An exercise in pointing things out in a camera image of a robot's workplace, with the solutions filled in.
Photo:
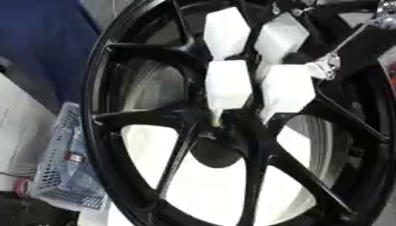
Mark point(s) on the blue cloth panel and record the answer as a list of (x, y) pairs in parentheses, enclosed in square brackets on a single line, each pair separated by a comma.
[(44, 38)]

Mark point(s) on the black spoked wheel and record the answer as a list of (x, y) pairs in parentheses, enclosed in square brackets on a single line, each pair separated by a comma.
[(154, 116)]

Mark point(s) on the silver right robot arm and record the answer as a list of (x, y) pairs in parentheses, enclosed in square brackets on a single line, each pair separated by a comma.
[(387, 13)]

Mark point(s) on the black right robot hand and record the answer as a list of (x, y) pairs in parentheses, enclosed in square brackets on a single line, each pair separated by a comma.
[(368, 44)]

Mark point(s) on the pale perforated plastic basket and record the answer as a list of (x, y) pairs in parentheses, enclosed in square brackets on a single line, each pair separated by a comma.
[(67, 167)]

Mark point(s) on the small red object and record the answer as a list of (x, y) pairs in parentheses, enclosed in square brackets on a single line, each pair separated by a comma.
[(23, 187)]

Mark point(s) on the black round object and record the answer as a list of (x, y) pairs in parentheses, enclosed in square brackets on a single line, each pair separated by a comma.
[(216, 154)]

